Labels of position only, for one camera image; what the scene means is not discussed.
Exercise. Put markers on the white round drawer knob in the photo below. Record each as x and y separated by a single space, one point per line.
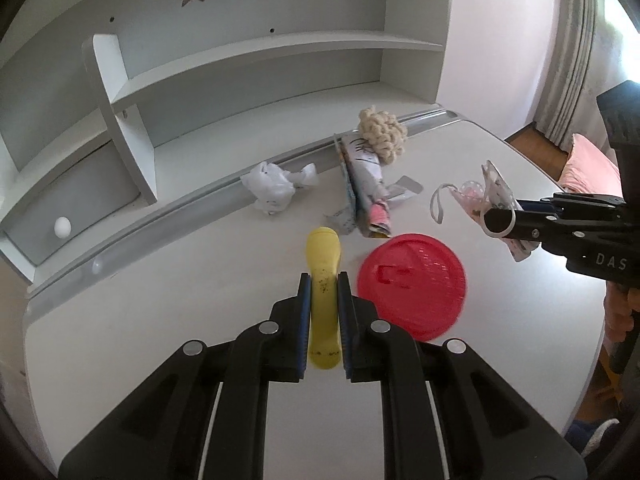
62 227

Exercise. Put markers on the white desk shelf unit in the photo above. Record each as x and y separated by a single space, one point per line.
250 60

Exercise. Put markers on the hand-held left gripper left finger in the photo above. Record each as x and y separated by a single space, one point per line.
303 330

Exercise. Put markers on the yellow banana toy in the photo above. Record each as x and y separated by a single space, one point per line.
324 260

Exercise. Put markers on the grey curtain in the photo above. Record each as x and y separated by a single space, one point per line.
570 45

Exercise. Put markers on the white paper receipt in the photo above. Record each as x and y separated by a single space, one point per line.
340 220

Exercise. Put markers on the crumpled white plastic bag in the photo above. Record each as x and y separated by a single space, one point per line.
272 187

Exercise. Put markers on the silver foil wrapper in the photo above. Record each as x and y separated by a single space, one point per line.
402 190

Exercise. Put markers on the red round plastic lid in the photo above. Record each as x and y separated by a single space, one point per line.
415 285

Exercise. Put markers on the person's right hand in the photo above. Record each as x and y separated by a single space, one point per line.
617 312

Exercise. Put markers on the pink cushion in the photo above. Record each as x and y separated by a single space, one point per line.
590 165

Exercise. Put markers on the blue white shoe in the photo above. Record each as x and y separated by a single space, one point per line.
595 435

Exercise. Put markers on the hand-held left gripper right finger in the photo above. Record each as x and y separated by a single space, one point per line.
344 330

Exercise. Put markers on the grey drawer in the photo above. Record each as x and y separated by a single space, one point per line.
85 195

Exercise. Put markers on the printed snack packet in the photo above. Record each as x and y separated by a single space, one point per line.
362 180

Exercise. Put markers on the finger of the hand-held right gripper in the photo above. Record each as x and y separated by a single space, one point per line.
575 201
525 227

